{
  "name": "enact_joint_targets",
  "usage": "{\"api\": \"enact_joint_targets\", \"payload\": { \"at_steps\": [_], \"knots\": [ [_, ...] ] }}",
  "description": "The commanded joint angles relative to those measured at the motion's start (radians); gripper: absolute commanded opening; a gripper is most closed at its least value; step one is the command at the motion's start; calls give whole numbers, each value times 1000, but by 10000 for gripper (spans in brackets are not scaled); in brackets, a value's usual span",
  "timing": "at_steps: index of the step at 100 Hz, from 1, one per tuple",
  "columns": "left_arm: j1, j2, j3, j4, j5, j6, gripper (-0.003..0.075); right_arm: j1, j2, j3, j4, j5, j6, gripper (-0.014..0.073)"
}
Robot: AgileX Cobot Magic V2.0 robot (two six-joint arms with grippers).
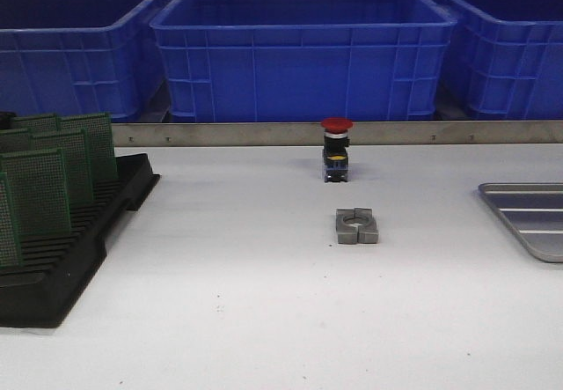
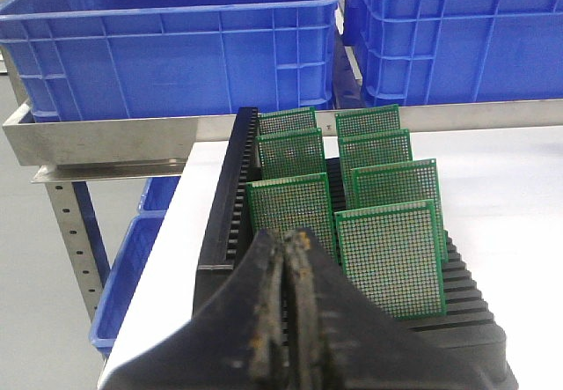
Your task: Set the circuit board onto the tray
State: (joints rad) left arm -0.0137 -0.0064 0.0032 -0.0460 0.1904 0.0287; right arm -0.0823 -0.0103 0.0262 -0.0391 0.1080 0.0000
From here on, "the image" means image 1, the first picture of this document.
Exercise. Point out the right blue plastic crate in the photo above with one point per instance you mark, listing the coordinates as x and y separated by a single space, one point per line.
504 61

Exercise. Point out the black slotted board rack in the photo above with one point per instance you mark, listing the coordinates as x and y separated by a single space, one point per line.
56 270

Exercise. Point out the steel table edge rail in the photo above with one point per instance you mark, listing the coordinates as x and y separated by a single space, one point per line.
311 133

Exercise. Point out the left blue plastic crate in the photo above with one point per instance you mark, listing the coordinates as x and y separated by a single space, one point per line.
79 56

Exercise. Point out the red emergency stop button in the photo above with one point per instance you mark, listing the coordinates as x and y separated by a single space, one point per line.
335 155

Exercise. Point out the blue plastic crate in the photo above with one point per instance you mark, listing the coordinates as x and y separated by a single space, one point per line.
302 60
79 56
504 61

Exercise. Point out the centre blue plastic crate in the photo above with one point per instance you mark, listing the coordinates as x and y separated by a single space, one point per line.
302 60

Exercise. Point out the grey metal clamp block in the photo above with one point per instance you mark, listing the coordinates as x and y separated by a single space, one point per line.
356 226

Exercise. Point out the green perforated circuit board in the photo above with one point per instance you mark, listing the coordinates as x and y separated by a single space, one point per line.
77 161
98 128
11 254
12 140
38 185
35 124

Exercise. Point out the silver metal tray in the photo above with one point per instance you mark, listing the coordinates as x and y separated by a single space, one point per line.
532 211

